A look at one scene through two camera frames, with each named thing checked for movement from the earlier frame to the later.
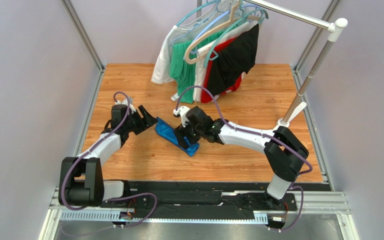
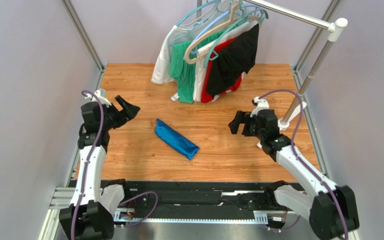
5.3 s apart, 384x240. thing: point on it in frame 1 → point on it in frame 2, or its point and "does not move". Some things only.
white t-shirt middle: (202, 53) does not move
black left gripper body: (135, 123) → (113, 118)
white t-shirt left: (176, 34) does not move
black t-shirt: (238, 56) does not move
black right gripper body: (189, 132) → (245, 123)
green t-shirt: (183, 72) does not move
